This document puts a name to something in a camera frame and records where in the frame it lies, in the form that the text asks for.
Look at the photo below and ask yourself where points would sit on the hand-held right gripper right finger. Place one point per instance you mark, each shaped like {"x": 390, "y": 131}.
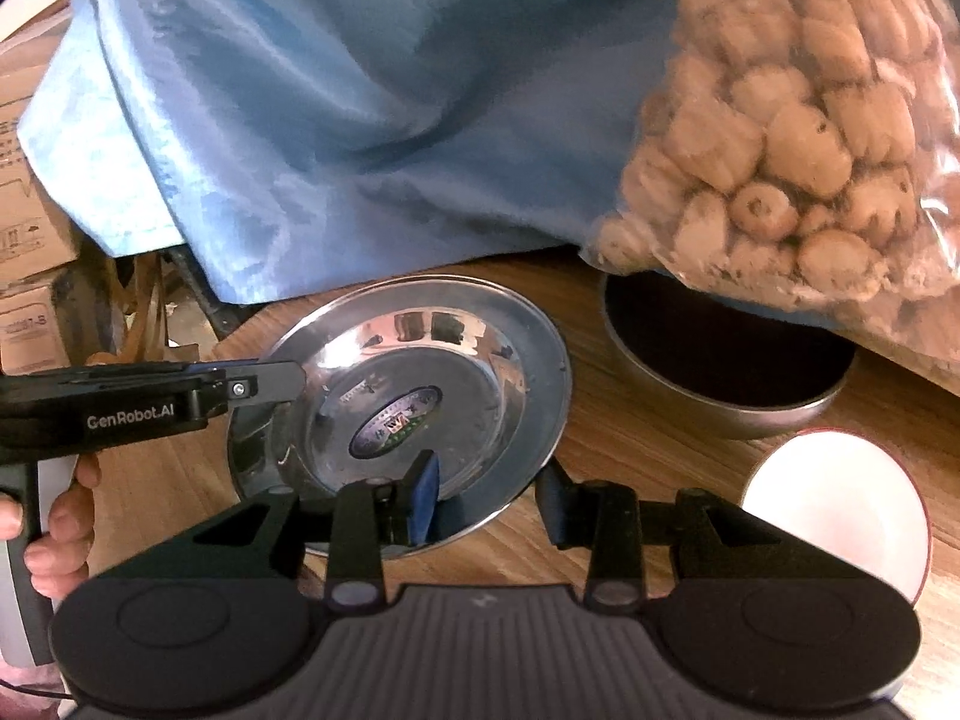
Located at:
{"x": 551, "y": 502}

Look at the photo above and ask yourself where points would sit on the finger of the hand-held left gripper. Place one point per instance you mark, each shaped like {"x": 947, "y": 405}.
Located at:
{"x": 270, "y": 382}

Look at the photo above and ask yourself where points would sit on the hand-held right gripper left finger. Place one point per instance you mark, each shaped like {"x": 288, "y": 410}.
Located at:
{"x": 421, "y": 499}

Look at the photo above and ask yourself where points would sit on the stainless steel plate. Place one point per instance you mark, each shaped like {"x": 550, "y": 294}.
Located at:
{"x": 465, "y": 360}

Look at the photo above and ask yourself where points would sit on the stainless steel bowl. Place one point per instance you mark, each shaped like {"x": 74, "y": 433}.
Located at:
{"x": 712, "y": 367}

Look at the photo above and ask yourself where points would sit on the white bowl with red rim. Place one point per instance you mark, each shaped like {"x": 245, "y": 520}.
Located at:
{"x": 832, "y": 502}

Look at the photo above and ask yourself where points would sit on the person's left hand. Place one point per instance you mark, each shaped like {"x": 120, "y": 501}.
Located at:
{"x": 64, "y": 525}

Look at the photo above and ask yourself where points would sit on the wooden desk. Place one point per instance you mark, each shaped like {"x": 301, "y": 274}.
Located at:
{"x": 637, "y": 480}

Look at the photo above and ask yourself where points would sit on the wooden chair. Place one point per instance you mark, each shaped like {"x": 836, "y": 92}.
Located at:
{"x": 150, "y": 315}

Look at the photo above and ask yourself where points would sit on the cardboard box with white label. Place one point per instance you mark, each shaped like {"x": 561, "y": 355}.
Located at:
{"x": 26, "y": 326}

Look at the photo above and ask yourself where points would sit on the large printed cardboard box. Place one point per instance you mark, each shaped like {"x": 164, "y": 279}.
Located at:
{"x": 30, "y": 165}

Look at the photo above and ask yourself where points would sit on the light blue cloth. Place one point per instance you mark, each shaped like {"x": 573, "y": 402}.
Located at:
{"x": 375, "y": 90}

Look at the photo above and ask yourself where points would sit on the clear bag of snacks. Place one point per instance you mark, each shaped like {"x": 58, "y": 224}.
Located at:
{"x": 787, "y": 127}

